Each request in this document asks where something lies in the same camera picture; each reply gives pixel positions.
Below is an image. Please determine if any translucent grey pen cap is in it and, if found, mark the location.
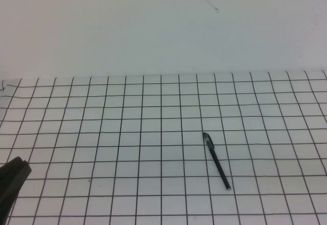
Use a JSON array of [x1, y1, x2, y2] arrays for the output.
[[202, 132, 216, 150]]

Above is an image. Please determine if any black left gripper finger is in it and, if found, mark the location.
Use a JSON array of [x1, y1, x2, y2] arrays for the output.
[[0, 160, 33, 225], [0, 156, 26, 210]]

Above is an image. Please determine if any black pen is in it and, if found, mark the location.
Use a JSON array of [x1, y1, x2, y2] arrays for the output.
[[208, 145, 232, 191]]

